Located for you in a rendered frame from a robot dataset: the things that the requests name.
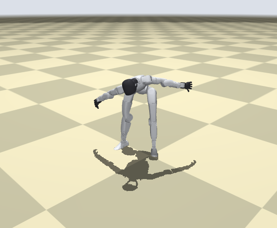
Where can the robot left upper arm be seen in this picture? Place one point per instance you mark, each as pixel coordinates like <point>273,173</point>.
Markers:
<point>147,80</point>

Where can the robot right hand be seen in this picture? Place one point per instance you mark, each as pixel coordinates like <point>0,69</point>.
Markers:
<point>96,103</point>

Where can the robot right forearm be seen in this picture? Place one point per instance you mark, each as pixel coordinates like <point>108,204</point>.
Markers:
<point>103,97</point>

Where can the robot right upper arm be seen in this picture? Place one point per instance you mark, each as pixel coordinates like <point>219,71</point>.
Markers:
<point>116,91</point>

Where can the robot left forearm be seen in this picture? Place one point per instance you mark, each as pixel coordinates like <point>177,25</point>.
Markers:
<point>174,84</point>

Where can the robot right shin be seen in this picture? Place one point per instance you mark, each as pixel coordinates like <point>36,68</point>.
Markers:
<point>125,126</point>

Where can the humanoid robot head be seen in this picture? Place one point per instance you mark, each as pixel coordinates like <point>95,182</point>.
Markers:
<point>129,86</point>

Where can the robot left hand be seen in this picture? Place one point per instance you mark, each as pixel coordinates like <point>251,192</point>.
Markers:
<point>187,85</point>

